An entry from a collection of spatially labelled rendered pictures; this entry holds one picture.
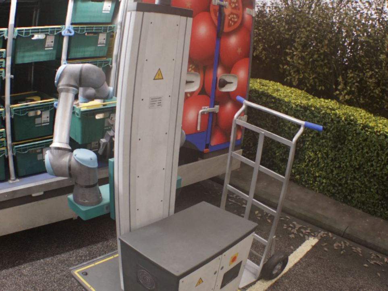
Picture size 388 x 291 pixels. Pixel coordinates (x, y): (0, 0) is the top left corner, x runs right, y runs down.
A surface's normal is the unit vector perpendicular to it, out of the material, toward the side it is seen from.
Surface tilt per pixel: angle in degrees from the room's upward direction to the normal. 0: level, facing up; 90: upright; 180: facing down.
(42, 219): 90
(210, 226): 0
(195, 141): 90
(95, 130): 100
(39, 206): 90
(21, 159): 94
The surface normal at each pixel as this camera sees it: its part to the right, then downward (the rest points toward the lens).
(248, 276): 0.10, -0.95
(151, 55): 0.75, 0.27
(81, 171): 0.08, 0.32
